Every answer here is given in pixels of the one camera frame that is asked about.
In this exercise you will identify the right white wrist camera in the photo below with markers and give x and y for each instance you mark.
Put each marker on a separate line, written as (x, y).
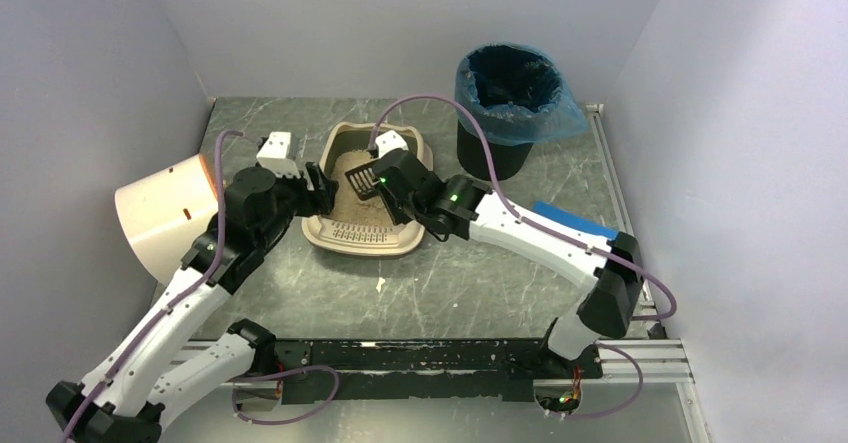
(387, 142)

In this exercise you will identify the aluminium frame rail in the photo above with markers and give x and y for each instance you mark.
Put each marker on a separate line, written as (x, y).
(657, 361)

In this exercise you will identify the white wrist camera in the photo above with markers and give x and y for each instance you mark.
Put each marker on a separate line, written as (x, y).
(387, 142)
(277, 154)

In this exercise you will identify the beige cylindrical container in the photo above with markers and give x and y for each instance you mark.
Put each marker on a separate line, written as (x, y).
(163, 213)

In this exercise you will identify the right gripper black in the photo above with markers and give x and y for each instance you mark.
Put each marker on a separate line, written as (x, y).
(378, 172)

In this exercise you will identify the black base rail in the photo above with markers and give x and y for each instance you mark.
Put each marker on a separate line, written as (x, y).
(347, 369)

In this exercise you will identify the black litter scoop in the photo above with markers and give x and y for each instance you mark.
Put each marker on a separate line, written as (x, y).
(363, 181)

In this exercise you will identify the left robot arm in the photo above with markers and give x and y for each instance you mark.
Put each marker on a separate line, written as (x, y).
(134, 394)

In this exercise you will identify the black trash bin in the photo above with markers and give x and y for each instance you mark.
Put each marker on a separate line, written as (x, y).
(507, 160)

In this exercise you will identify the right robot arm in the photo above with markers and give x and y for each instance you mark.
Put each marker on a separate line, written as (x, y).
(602, 269)

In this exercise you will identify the blue sheet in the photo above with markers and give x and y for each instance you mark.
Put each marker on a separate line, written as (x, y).
(568, 219)

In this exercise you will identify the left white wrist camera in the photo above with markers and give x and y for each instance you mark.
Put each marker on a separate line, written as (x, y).
(277, 154)

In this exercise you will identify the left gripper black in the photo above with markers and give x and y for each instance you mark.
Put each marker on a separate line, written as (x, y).
(312, 181)

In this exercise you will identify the beige litter box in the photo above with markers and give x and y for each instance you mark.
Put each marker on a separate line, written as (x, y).
(356, 236)

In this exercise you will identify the blue plastic bin liner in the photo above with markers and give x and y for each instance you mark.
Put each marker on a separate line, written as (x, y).
(517, 95)

